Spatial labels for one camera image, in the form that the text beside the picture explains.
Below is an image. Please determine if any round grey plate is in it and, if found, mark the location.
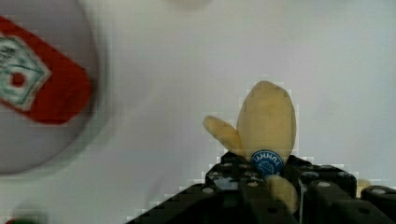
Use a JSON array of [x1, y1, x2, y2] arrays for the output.
[[1, 0, 103, 175]]

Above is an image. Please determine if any yellow plush peeled banana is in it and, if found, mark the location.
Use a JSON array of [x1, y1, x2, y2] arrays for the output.
[[203, 81, 300, 213]]

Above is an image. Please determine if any red plush ketchup bottle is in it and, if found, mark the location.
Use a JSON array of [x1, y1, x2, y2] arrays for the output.
[[1, 18, 92, 125]]

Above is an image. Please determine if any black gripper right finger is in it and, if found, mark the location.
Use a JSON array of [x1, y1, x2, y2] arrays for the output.
[[282, 156, 395, 224]]

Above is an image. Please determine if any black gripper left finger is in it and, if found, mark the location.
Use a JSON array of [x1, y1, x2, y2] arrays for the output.
[[126, 152, 298, 224]]

